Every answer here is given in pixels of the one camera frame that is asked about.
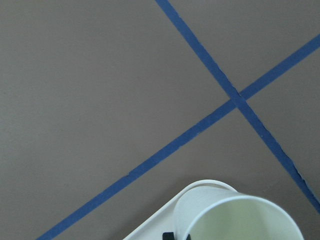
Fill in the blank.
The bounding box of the white cup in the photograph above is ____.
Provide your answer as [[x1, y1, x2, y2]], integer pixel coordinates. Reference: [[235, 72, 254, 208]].
[[173, 186, 304, 240]]

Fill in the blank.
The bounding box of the cream serving tray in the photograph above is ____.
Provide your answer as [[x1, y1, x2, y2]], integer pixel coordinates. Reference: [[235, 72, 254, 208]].
[[124, 179, 236, 240]]

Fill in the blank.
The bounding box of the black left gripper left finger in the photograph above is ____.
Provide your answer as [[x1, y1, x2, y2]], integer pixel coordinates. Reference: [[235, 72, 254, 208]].
[[162, 232, 174, 240]]

